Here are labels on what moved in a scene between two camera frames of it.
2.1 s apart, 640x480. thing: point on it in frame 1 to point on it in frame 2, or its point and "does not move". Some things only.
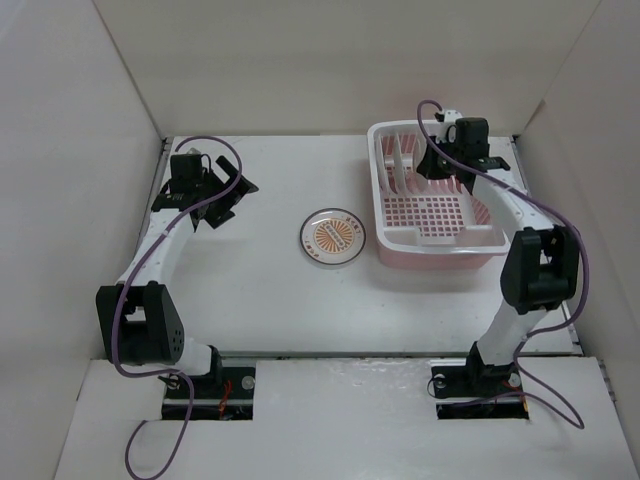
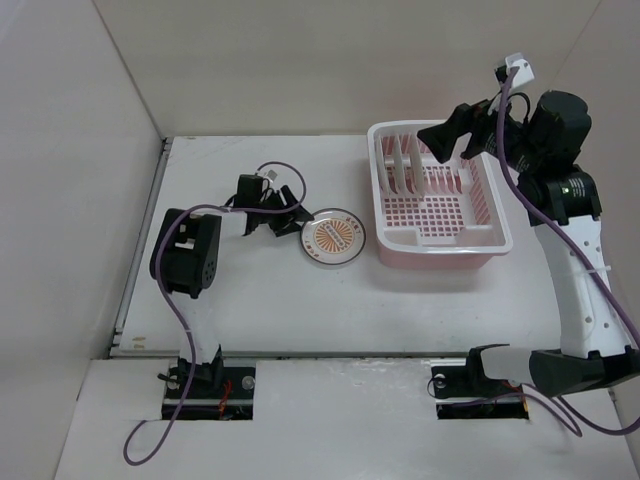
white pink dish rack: (415, 222) does not move
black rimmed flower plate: (418, 182) does not move
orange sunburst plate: (398, 163) does not move
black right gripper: (427, 167) to (440, 139)
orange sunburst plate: (332, 236) does not move
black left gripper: (219, 215) to (289, 225)
